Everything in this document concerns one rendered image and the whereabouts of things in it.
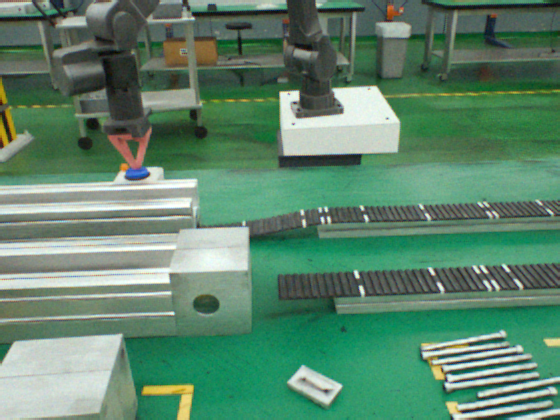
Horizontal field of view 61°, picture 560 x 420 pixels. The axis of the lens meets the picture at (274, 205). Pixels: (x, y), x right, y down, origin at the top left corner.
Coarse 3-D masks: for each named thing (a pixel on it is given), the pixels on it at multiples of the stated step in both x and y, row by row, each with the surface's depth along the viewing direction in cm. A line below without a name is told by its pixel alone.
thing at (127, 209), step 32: (0, 192) 77; (32, 192) 77; (64, 192) 77; (96, 192) 78; (128, 192) 78; (160, 192) 78; (192, 192) 78; (0, 224) 73; (32, 224) 72; (64, 224) 72; (96, 224) 72; (128, 224) 72; (160, 224) 73; (192, 224) 74
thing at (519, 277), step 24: (504, 264) 64; (552, 264) 64; (288, 288) 61; (312, 288) 61; (336, 288) 60; (360, 288) 60; (384, 288) 60; (408, 288) 60; (432, 288) 60; (456, 288) 60; (480, 288) 60; (504, 288) 60; (528, 288) 60
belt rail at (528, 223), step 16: (336, 224) 77; (352, 224) 77; (368, 224) 77; (384, 224) 77; (400, 224) 78; (416, 224) 78; (432, 224) 78; (448, 224) 79; (464, 224) 79; (480, 224) 79; (496, 224) 79; (512, 224) 78; (528, 224) 78; (544, 224) 79
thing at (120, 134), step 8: (120, 128) 83; (112, 136) 82; (120, 136) 82; (128, 136) 82; (144, 136) 82; (120, 144) 84; (144, 144) 84; (128, 152) 86; (128, 160) 86; (136, 160) 86; (136, 168) 87
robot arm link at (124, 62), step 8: (104, 56) 75; (112, 56) 76; (120, 56) 77; (128, 56) 77; (104, 64) 77; (112, 64) 76; (120, 64) 77; (128, 64) 77; (104, 72) 76; (112, 72) 77; (120, 72) 77; (128, 72) 78; (136, 72) 79; (112, 80) 78; (120, 80) 78; (128, 80) 78; (136, 80) 80
